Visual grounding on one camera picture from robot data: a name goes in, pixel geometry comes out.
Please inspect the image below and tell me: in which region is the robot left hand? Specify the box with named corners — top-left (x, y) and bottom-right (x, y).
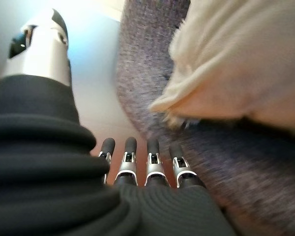
top-left (0, 8), bottom-right (236, 236)

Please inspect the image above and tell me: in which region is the grey fabric armchair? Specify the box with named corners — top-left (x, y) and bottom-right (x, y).
top-left (115, 0), bottom-right (295, 236)

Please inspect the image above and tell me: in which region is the white fringed cushion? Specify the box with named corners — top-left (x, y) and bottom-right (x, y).
top-left (148, 0), bottom-right (295, 137)

